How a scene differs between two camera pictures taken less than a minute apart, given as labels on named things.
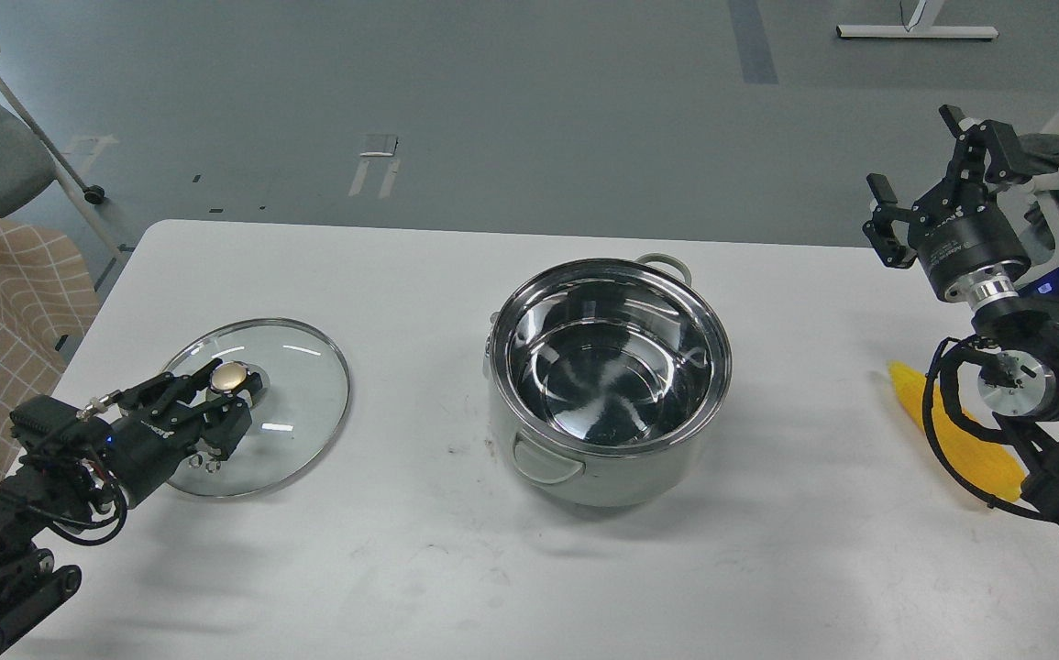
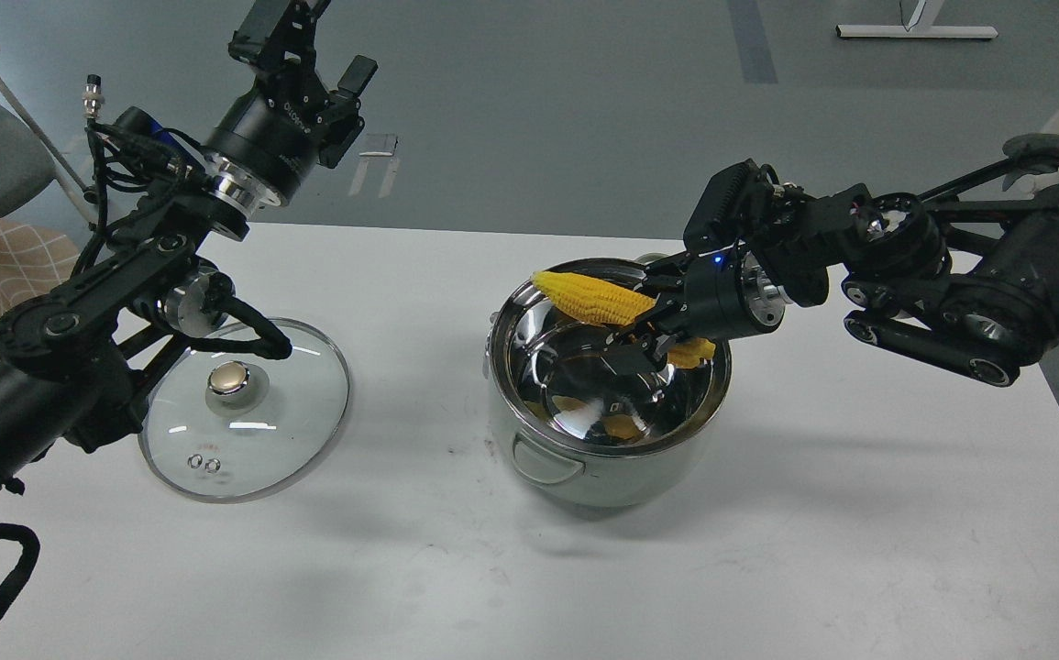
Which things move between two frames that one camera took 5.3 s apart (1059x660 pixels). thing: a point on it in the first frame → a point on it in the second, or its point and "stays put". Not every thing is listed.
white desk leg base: [919, 27] stays put
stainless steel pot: [604, 373] stays put
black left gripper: [143, 451] → [272, 126]
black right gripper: [955, 236] → [728, 292]
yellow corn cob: [989, 465] → [596, 303]
